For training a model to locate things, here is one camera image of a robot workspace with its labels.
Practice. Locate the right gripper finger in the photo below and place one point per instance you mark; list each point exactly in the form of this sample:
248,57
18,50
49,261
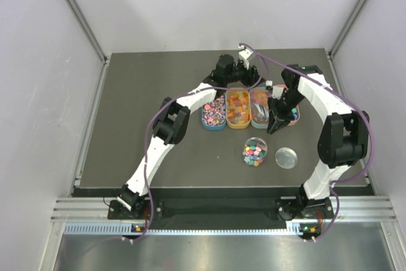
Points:
283,122
273,123

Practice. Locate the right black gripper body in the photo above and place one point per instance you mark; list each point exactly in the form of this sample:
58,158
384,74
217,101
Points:
282,108

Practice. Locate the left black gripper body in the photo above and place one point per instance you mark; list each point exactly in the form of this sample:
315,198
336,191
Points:
248,76

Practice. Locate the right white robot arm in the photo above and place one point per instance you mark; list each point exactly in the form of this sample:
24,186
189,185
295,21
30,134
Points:
342,143

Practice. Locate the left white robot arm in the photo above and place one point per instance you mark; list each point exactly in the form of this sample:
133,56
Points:
169,125

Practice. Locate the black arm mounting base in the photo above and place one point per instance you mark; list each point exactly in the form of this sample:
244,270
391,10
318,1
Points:
264,208

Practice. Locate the pink tray of star candies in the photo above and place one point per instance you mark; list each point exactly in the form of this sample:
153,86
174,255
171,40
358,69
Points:
295,110

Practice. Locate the yellow tray of popsicle candies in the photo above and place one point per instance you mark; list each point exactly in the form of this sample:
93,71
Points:
238,108

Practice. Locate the light blue tray of gummies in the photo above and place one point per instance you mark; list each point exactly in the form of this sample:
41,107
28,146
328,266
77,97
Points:
260,96

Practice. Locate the clear plastic jar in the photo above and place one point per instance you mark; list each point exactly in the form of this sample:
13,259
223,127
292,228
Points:
254,152

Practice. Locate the clear round jar lid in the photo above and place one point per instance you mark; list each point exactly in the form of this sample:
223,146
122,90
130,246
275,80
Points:
286,158

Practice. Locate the blue tray of lollipops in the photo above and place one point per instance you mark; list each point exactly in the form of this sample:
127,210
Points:
213,115

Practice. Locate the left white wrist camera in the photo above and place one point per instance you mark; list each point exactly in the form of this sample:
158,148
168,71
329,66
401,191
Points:
245,55

